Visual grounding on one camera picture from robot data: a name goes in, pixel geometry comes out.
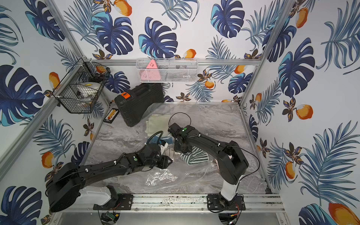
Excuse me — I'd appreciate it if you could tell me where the green striped towel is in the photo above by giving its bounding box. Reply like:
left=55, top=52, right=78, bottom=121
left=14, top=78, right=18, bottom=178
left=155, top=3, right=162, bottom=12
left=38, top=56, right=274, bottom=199
left=180, top=146, right=209, bottom=165

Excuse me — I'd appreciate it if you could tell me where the clear plastic vacuum bag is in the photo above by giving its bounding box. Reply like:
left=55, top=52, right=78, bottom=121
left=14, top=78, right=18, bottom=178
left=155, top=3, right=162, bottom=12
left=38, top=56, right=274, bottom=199
left=141, top=103, right=263, bottom=194

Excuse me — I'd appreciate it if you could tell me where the cream and teal towel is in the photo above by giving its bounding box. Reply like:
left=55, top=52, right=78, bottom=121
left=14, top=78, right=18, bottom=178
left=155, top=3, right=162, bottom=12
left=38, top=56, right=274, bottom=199
left=160, top=136, right=174, bottom=154

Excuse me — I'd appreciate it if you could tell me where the pink towel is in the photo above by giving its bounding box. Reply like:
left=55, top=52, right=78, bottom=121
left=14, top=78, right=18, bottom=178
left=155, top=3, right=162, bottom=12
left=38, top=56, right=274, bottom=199
left=213, top=159, right=220, bottom=173

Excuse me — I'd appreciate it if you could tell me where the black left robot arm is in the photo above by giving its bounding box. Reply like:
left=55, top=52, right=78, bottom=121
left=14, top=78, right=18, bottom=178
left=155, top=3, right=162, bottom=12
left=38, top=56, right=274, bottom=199
left=46, top=131, right=170, bottom=212

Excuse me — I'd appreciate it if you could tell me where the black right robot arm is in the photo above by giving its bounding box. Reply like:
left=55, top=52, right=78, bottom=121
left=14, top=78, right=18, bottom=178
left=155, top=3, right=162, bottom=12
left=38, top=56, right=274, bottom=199
left=168, top=120, right=261, bottom=202

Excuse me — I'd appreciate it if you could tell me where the black plastic tool case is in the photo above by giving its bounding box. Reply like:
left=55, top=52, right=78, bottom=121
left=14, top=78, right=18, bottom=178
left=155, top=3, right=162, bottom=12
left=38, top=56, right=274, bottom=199
left=114, top=83, right=164, bottom=127

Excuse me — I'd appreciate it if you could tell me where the small black orange box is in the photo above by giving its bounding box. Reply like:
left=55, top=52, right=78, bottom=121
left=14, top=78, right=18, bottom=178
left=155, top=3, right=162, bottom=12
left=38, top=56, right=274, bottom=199
left=103, top=108, right=119, bottom=124

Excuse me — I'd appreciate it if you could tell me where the pink triangle object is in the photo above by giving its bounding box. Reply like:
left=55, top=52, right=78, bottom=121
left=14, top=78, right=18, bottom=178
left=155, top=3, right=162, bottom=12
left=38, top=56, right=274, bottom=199
left=140, top=60, right=161, bottom=82

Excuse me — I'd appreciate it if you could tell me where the clear wall-mounted tray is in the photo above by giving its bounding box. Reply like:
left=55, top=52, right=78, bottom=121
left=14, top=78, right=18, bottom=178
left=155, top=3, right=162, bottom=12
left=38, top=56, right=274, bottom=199
left=136, top=58, right=198, bottom=83

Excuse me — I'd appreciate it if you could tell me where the aluminium front rail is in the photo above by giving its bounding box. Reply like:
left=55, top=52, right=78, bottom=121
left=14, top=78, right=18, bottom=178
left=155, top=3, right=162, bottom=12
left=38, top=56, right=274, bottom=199
left=61, top=193, right=285, bottom=213

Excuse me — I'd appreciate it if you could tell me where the black wire basket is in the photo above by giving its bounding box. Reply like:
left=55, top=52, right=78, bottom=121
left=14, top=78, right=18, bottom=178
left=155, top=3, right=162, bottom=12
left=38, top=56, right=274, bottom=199
left=52, top=58, right=111, bottom=114

